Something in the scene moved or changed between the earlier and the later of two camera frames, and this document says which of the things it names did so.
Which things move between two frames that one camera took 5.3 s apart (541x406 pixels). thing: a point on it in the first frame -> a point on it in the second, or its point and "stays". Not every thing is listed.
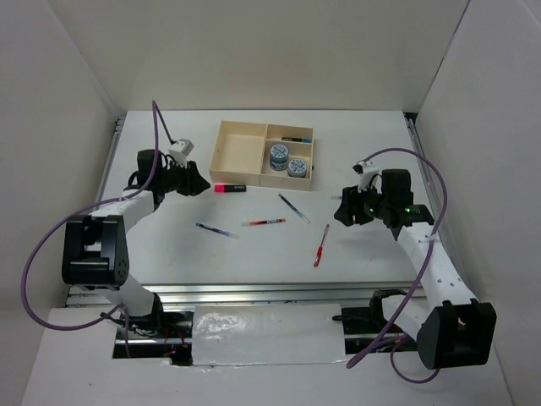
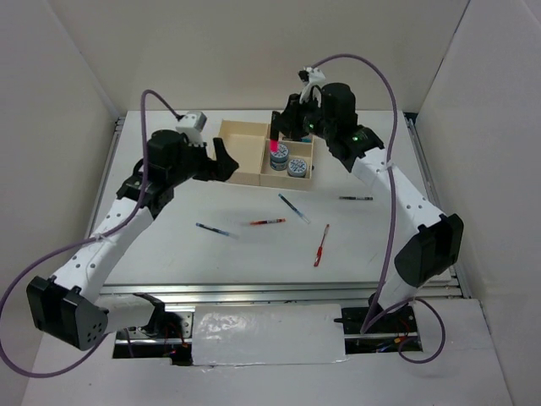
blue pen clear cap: x=292 y=206 stays
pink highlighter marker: x=229 y=188 -> x=274 y=145
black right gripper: x=351 y=205 -> x=288 y=124
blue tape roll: x=297 y=167 stays
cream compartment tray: x=242 y=155 stays
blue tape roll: x=279 y=154 stays
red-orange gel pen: x=267 y=222 stays
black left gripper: x=194 y=182 -> x=220 y=170
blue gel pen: x=217 y=230 stays
